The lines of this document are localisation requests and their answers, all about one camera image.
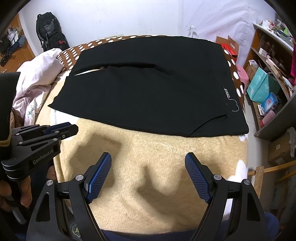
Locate black backpack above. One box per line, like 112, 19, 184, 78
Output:
36, 12, 69, 52

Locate teal paper shopping bag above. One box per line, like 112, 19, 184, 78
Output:
247, 67, 280, 103

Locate blue white box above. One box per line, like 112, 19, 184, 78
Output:
260, 92, 278, 115

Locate wooden shelving unit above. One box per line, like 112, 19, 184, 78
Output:
243, 23, 295, 141

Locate pink plastic stool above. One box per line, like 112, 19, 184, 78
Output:
236, 64, 249, 94

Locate pink bottle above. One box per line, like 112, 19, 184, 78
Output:
259, 110, 275, 128

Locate wooden chair frame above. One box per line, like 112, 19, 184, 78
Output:
248, 160, 295, 225

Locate red cardboard box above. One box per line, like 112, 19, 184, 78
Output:
216, 36, 239, 62

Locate person's left hand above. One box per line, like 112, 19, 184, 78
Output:
0, 166, 57, 212

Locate brown cardboard box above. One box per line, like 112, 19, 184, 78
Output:
267, 133, 295, 166

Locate beige brown polka-dot blanket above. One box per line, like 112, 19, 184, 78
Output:
37, 36, 248, 235

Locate black pants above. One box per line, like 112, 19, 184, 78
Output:
50, 36, 249, 138

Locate pink floral duvet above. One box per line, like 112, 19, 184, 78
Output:
13, 48, 64, 126

